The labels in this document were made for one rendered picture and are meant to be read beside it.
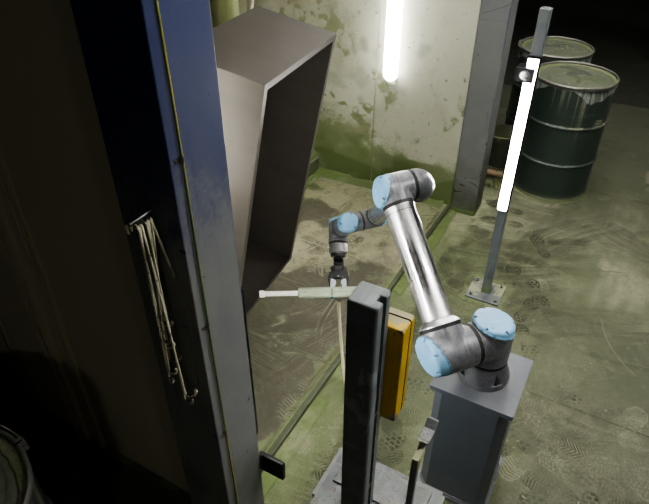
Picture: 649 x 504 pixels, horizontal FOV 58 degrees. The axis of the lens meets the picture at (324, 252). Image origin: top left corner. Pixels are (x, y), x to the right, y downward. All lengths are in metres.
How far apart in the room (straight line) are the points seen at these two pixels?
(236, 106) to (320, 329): 1.61
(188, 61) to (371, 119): 3.21
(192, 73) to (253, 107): 0.76
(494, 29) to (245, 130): 2.20
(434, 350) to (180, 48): 1.27
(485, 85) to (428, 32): 0.49
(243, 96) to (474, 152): 2.45
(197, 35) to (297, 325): 2.28
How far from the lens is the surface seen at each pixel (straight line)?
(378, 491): 1.75
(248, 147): 2.04
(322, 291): 2.65
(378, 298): 1.00
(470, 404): 2.21
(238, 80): 1.96
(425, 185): 2.16
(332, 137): 4.55
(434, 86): 4.07
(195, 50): 1.22
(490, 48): 3.90
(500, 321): 2.11
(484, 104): 4.00
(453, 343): 2.02
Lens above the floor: 2.29
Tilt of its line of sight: 36 degrees down
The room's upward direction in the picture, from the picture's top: straight up
